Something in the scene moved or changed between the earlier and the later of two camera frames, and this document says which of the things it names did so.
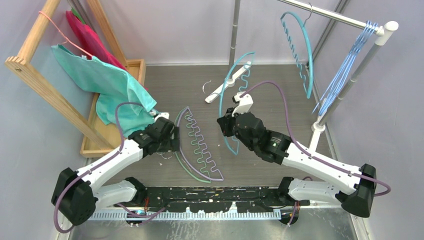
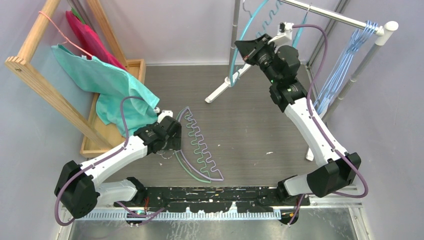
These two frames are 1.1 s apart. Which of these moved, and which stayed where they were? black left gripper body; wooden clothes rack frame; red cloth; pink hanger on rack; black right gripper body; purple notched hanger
Moved: black right gripper body
Stayed: pink hanger on rack; red cloth; purple notched hanger; wooden clothes rack frame; black left gripper body
